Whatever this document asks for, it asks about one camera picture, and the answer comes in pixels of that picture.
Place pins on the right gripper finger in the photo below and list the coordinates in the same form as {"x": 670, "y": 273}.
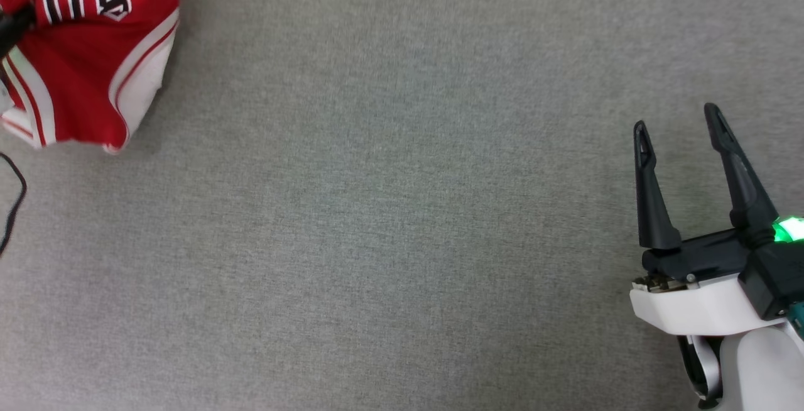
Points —
{"x": 651, "y": 210}
{"x": 744, "y": 191}

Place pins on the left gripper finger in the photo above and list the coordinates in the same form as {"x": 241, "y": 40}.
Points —
{"x": 16, "y": 29}

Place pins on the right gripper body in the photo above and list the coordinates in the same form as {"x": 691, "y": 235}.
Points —
{"x": 697, "y": 304}

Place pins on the red white basketball jersey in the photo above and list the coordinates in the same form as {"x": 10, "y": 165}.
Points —
{"x": 81, "y": 65}

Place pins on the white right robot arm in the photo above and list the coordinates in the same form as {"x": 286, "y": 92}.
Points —
{"x": 763, "y": 373}

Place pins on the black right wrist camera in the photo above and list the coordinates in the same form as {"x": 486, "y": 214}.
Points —
{"x": 776, "y": 279}

